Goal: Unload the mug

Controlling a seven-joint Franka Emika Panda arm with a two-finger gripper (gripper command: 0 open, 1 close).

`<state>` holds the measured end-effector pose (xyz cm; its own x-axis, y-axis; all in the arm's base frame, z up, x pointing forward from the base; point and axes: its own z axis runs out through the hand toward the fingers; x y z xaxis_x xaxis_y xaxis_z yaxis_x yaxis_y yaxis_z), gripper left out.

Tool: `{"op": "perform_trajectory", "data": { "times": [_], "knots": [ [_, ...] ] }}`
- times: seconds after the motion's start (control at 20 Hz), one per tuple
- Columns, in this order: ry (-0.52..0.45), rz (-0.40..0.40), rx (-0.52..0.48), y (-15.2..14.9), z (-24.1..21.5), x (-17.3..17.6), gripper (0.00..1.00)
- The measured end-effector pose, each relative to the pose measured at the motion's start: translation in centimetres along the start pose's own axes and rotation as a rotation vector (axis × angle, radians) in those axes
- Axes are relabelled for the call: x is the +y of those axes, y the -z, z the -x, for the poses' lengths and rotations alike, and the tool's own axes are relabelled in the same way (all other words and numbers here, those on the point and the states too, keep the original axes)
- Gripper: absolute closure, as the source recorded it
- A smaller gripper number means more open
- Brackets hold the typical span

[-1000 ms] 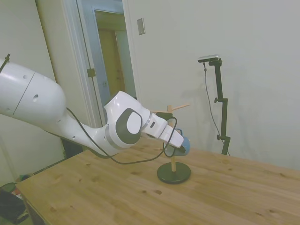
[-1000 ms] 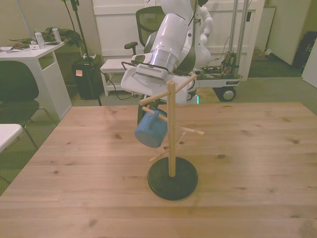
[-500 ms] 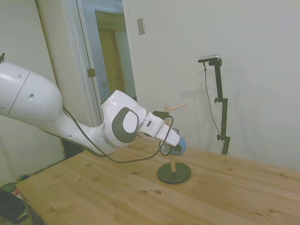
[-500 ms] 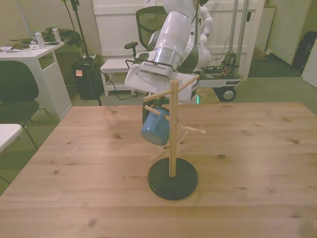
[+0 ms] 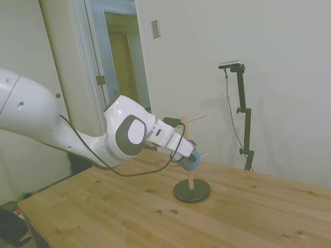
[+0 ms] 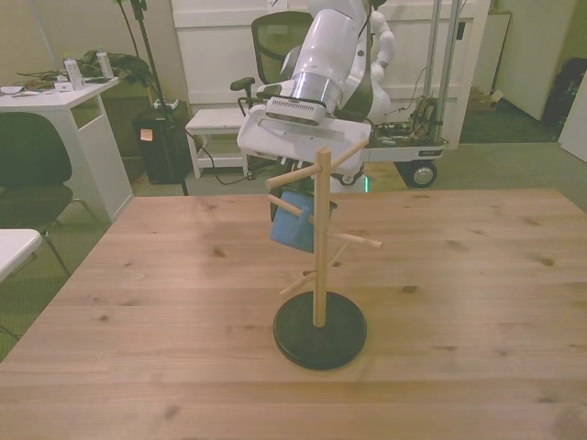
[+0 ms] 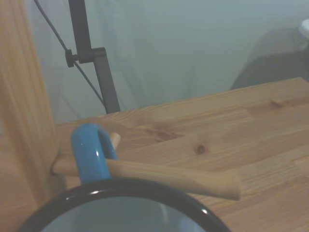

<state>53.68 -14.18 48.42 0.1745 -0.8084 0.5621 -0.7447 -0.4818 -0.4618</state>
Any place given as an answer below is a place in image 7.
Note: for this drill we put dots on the blue enamel mug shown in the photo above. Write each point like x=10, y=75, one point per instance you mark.
x=90, y=157

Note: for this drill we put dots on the black metal camera stand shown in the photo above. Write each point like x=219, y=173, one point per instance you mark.
x=54, y=33

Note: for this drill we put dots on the wooden mug tree black base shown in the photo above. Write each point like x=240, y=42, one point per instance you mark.
x=21, y=120

